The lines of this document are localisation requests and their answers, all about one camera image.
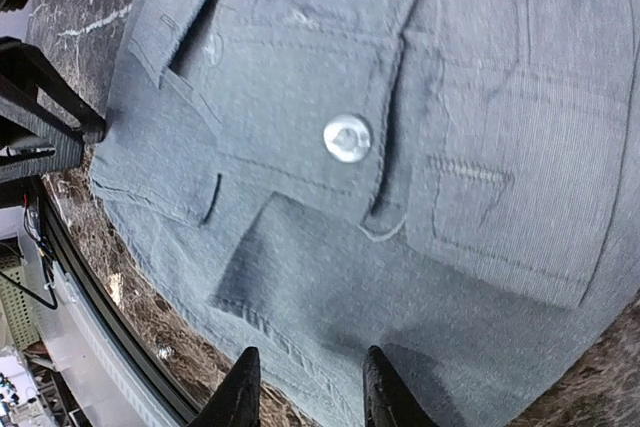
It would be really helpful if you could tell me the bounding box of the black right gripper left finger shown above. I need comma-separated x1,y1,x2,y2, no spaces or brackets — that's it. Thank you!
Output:
187,347,261,427

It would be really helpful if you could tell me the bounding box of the grey long sleeve shirt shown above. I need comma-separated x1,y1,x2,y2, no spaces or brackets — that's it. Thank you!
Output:
90,0,639,426

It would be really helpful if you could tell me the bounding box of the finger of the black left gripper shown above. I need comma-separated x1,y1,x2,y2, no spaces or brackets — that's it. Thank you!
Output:
1,37,107,182

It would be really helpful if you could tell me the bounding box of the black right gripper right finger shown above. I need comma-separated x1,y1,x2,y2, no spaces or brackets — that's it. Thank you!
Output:
363,346,437,427

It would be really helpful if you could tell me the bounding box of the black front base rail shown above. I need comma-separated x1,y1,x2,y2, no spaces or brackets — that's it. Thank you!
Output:
31,178,199,426

